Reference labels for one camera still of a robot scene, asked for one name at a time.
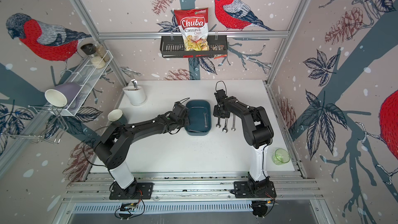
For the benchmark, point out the cream round jar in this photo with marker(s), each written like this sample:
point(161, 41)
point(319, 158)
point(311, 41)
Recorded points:
point(98, 62)

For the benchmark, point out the white wire wall shelf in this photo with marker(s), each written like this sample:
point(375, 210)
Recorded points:
point(85, 75)

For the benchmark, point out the red cassava chips bag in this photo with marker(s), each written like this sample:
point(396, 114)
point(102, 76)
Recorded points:
point(193, 25)

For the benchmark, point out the purple white cup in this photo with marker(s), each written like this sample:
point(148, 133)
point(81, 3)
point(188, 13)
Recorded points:
point(62, 95)

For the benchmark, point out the black wire basket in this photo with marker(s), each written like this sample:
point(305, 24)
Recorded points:
point(176, 47)

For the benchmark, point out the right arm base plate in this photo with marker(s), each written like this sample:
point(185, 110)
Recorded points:
point(254, 189)

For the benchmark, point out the metal fork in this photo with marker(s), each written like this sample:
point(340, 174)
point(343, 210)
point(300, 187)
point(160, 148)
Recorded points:
point(134, 84)

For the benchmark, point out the small circuit board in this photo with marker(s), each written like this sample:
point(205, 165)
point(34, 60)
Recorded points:
point(128, 207)

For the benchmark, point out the dark lid spice jar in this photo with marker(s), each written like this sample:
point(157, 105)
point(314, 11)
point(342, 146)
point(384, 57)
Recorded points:
point(89, 50)

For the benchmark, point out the teal plastic storage box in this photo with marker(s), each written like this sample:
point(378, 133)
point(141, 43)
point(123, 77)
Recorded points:
point(196, 108)

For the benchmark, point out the medium silver wrench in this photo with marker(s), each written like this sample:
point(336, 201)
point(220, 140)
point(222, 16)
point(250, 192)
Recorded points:
point(218, 122)

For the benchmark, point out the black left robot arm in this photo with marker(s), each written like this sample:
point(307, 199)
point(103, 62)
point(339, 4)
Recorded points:
point(114, 144)

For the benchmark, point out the metal wire cup rack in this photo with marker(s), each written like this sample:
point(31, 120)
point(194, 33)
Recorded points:
point(33, 123)

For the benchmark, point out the white utensil holder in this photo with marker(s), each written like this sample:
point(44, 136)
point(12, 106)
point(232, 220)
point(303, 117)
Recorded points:
point(136, 96)

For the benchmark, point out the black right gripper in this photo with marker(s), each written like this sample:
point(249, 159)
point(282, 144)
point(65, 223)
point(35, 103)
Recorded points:
point(215, 114)

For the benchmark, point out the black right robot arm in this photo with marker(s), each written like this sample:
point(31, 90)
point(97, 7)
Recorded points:
point(257, 130)

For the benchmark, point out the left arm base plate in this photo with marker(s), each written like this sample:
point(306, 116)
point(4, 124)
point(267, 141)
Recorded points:
point(136, 191)

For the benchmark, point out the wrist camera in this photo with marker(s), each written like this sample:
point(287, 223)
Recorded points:
point(179, 109)
point(221, 96)

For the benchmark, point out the green ceramic mug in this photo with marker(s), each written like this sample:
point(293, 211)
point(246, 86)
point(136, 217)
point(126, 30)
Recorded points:
point(117, 116)

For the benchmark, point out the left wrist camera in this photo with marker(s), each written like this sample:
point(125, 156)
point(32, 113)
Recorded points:
point(179, 109)

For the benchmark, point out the large silver wrench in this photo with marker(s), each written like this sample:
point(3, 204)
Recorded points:
point(225, 128)

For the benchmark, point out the green glass cup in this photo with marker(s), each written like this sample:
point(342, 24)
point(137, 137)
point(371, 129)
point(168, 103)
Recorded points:
point(280, 157)

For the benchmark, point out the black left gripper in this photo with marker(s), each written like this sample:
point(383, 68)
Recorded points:
point(187, 120)

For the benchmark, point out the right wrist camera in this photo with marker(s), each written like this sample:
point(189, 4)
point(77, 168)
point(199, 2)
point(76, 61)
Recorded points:
point(221, 96)

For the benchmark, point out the small silver wrench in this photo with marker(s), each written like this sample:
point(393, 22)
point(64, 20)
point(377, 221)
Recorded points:
point(233, 128)

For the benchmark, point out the thin silver wrench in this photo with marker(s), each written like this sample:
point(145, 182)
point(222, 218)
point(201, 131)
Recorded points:
point(205, 120)

